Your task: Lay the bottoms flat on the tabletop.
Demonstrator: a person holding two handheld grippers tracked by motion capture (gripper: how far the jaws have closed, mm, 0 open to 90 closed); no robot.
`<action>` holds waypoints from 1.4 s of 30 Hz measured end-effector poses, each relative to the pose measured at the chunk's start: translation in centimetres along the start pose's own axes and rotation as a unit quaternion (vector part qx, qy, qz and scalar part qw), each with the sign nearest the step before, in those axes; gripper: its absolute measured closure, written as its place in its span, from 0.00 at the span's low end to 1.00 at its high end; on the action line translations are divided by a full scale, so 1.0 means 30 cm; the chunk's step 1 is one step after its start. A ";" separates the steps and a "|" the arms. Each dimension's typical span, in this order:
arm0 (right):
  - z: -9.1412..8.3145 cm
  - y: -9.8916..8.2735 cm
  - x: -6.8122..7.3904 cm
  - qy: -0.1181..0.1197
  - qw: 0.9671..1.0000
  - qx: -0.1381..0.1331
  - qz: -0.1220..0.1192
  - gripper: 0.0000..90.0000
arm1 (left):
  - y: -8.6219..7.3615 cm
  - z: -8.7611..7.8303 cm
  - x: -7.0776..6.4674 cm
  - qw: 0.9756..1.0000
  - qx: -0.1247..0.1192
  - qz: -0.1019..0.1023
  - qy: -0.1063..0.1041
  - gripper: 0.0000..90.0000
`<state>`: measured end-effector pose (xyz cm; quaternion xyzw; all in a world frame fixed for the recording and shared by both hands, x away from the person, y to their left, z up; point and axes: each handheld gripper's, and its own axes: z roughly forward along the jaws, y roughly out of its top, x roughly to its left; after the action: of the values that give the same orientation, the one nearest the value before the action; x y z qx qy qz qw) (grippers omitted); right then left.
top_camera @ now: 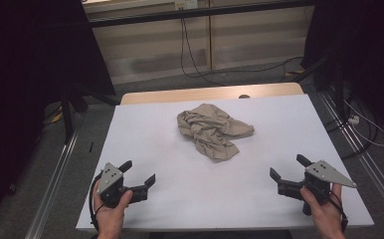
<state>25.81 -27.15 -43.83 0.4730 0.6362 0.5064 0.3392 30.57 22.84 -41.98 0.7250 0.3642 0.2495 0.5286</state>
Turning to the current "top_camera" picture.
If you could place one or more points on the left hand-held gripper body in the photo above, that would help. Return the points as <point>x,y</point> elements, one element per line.
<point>110,181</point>

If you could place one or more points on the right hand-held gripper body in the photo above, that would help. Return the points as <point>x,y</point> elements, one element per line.
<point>324,174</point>

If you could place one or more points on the beige pants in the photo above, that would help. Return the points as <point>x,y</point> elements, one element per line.
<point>210,132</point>

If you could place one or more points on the person's left hand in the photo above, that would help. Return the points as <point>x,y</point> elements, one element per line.
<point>110,217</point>

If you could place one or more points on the person's right hand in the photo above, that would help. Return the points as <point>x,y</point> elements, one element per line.
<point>327,215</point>

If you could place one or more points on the small black floor item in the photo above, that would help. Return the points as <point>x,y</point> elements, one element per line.
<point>91,147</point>

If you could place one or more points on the white table mat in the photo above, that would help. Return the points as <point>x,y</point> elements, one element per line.
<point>147,132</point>

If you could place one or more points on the white power strip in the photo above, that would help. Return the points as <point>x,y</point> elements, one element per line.
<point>353,119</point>

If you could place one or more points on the black metal stand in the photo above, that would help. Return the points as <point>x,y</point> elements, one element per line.
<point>338,96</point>
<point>68,122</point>

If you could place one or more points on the yellow floor tape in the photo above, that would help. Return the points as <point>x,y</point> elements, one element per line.
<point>298,72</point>
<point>57,117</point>

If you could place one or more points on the wooden table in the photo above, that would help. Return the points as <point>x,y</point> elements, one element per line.
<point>180,94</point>

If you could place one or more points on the black curtain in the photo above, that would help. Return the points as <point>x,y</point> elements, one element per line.
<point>372,49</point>
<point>21,66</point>

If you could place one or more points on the light wooden cabinet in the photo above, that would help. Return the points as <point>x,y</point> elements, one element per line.
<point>253,40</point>

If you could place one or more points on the black horizontal bar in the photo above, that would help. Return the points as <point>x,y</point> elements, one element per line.
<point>193,13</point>

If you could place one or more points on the aluminium floor rail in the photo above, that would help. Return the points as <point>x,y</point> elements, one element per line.
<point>372,169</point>
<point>52,189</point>

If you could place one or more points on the white wall socket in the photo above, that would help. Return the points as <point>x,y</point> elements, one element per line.
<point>186,4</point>

